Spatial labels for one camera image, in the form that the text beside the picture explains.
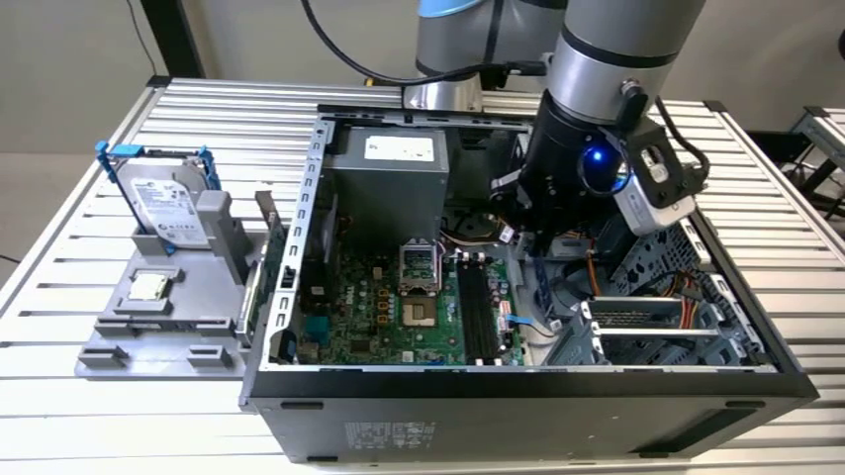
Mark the metal slat side table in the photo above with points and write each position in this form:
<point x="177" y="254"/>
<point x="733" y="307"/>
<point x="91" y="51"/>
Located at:
<point x="825" y="133"/>

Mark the metal disk bay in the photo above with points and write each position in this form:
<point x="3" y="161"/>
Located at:
<point x="653" y="332"/>

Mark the CPU socket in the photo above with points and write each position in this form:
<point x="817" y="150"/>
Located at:
<point x="421" y="313"/>

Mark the silver CPU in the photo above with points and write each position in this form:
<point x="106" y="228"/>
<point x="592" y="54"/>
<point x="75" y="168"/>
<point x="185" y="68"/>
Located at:
<point x="149" y="287"/>

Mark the hard disk in blue carrier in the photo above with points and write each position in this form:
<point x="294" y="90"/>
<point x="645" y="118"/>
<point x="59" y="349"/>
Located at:
<point x="158" y="198"/>

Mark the pale four-pin power connector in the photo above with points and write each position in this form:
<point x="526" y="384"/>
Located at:
<point x="377" y="272"/>

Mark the grey parts rack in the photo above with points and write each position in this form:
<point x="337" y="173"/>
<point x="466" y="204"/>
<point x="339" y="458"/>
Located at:
<point x="185" y="297"/>

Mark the grey power supply unit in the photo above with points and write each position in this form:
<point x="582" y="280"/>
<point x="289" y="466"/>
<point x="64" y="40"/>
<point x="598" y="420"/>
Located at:
<point x="390" y="198"/>

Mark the blue video port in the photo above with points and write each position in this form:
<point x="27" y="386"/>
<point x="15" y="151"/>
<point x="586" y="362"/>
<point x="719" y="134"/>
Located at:
<point x="318" y="330"/>

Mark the black stand post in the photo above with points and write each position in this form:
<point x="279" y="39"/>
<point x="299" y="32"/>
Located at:
<point x="175" y="34"/>

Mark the black PC case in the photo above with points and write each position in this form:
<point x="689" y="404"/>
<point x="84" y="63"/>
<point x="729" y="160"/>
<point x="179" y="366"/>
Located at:
<point x="528" y="420"/>

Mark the RAM slot white clips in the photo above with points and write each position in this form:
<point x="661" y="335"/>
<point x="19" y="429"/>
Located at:
<point x="476" y="309"/>
<point x="493" y="309"/>

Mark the black case fan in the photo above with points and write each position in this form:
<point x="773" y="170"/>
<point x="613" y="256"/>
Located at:
<point x="327" y="232"/>

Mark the RAM slot black clips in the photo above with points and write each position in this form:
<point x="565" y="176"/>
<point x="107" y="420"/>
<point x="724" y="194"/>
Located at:
<point x="485" y="309"/>
<point x="468" y="309"/>

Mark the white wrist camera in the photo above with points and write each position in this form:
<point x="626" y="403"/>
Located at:
<point x="650" y="213"/>

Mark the green motherboard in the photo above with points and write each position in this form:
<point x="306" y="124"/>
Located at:
<point x="357" y="326"/>

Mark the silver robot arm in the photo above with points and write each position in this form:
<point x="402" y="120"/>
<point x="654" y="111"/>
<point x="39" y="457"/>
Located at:
<point x="608" y="49"/>

